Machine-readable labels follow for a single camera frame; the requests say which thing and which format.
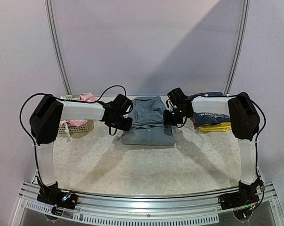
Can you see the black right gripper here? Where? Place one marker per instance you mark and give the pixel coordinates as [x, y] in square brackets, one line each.
[169, 117]

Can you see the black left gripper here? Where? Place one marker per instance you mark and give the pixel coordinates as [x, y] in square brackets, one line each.
[126, 126]

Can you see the grey garment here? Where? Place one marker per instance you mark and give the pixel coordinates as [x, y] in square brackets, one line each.
[147, 124]

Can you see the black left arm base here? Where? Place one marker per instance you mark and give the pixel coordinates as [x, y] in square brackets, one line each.
[54, 196]

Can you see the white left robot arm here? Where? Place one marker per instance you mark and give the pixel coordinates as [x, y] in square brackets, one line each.
[50, 111]

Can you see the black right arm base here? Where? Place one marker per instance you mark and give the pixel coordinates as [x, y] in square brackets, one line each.
[246, 194]

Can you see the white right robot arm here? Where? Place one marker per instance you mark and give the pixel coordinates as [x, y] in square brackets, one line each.
[244, 119]

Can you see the beige perforated laundry basket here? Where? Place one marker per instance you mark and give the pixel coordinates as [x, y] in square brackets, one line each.
[69, 129]

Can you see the pink garment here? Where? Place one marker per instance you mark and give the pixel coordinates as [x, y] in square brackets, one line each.
[87, 97]

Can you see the yellow folded t-shirt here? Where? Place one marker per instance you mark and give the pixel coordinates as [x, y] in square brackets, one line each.
[222, 127]

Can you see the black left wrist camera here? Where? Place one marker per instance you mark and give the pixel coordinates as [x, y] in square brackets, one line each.
[122, 104]

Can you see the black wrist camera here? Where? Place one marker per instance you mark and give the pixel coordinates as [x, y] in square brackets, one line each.
[122, 104]
[176, 96]

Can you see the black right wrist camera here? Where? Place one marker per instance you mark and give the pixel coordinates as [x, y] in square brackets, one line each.
[176, 96]

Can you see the right aluminium frame post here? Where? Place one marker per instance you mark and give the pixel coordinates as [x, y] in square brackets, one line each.
[238, 45]

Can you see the aluminium frame post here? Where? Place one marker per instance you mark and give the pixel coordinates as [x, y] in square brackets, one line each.
[56, 46]
[238, 45]

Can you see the left aluminium frame post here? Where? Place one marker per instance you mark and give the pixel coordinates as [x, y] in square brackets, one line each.
[56, 46]

